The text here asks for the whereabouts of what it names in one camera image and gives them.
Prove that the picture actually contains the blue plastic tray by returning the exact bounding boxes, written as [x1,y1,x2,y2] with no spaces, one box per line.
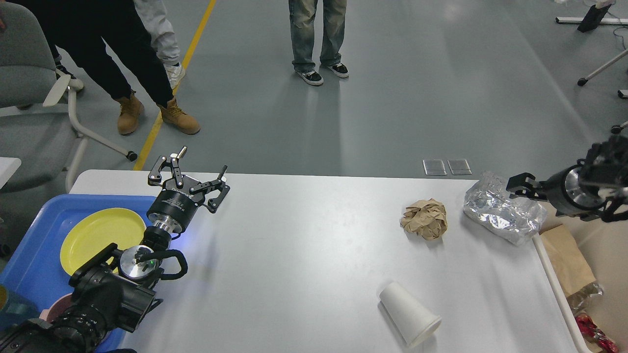
[1,194,155,353]

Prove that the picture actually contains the metal floor socket plate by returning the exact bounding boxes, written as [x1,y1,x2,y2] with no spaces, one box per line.
[422,159,448,176]

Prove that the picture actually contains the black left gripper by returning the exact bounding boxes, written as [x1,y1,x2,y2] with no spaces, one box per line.
[146,146,231,234]

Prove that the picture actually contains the person black trousers brown boots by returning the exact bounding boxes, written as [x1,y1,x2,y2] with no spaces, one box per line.
[10,0,202,136]

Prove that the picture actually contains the grey office chair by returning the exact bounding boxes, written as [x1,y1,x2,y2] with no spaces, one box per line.
[0,2,137,194]

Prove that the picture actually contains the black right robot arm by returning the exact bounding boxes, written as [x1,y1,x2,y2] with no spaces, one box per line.
[505,134,628,223]

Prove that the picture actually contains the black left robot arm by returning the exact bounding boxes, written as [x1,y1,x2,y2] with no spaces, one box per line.
[1,147,230,353]

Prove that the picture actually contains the foil wrap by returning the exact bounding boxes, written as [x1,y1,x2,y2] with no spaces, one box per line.
[463,171,548,246]

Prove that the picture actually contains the crumpled brown paper ball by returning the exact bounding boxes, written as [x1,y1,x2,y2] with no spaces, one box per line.
[400,199,448,241]

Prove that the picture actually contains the aluminium foil tray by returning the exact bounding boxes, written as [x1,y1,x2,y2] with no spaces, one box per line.
[567,281,605,316]

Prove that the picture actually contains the person faded jeans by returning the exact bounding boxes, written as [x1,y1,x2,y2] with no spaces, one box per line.
[288,0,350,87]

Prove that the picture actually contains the pink mug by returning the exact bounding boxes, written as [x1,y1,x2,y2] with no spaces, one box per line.
[39,293,72,324]

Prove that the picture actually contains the yellow plate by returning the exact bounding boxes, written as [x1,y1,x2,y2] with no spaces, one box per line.
[60,207,146,276]

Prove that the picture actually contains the red drink can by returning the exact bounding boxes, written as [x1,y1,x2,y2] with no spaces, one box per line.
[575,312,619,353]

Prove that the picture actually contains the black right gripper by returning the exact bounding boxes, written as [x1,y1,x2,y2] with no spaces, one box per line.
[506,166,606,222]

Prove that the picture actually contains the lying white paper cup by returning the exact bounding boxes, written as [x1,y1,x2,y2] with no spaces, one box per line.
[379,281,442,348]

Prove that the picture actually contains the person grey sweatpants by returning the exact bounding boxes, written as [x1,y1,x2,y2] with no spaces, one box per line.
[134,0,186,89]

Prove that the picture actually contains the brown paper bag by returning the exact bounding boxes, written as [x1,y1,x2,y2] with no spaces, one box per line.
[540,225,597,297]

